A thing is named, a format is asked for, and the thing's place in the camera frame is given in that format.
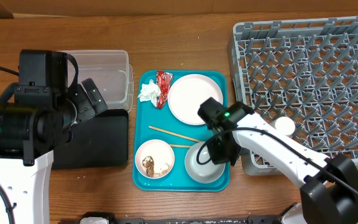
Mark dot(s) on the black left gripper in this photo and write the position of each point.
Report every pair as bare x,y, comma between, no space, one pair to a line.
87,109

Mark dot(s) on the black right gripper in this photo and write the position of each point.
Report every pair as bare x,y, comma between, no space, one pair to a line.
219,155

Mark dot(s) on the grey bowl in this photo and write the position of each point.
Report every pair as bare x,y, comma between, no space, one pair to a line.
204,174

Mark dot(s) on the white round plate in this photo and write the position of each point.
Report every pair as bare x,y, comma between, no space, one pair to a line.
188,93

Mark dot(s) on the white paper cup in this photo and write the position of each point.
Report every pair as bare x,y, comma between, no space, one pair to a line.
285,125

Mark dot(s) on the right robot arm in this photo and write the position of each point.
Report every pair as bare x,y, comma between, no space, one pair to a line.
328,186

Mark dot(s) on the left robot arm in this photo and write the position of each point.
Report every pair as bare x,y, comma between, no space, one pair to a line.
37,114

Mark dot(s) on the grey dishwasher rack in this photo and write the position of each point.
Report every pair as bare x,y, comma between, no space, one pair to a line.
305,69

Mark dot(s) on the clear plastic bin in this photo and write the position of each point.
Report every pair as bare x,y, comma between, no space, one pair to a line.
111,72

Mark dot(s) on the black tray bin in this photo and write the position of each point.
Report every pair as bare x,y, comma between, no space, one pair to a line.
101,141

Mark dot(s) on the crumpled white napkin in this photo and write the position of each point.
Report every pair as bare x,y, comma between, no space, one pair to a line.
149,92

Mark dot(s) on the lower wooden chopstick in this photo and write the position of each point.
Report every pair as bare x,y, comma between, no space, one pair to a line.
179,146

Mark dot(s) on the teal plastic tray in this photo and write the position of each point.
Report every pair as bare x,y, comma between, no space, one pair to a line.
177,179

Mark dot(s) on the red snack wrapper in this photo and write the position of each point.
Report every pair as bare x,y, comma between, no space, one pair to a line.
164,82

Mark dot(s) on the pink bowl with rice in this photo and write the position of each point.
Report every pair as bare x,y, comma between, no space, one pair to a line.
154,159

